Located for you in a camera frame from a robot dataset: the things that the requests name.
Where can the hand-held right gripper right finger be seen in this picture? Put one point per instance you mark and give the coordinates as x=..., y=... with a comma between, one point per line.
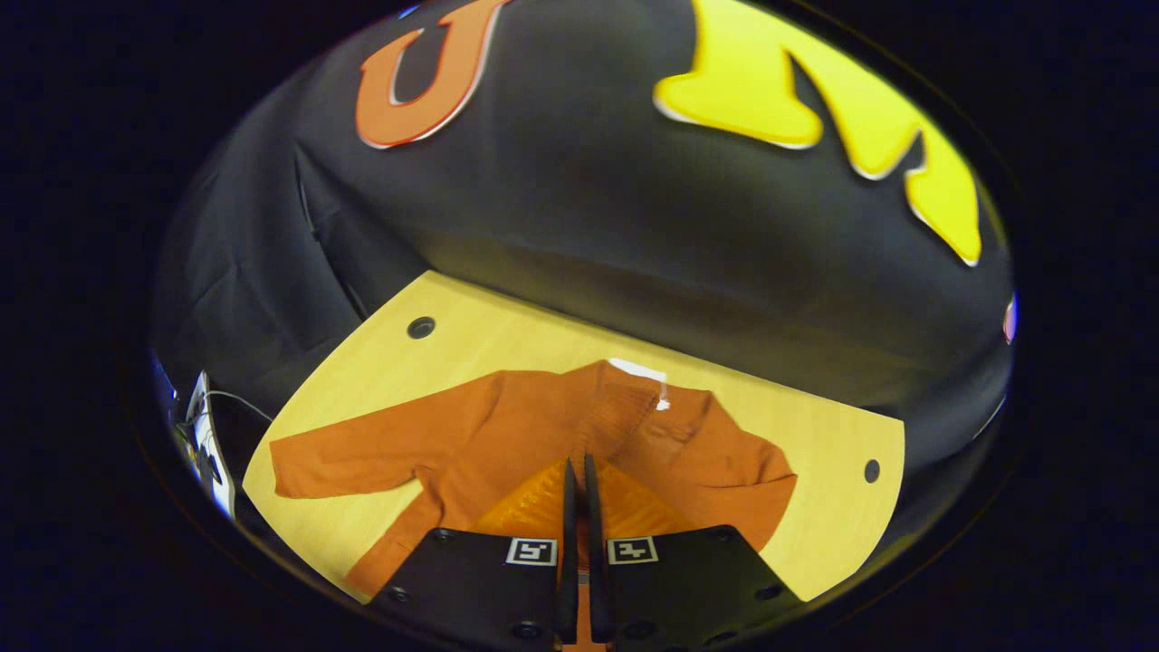
x=593, y=525

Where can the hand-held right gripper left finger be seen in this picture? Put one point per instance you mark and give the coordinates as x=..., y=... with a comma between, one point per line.
x=569, y=525

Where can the black backdrop cloth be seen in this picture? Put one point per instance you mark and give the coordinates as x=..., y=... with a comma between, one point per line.
x=589, y=208

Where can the orange button shirt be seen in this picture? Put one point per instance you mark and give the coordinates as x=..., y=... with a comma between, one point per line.
x=507, y=426

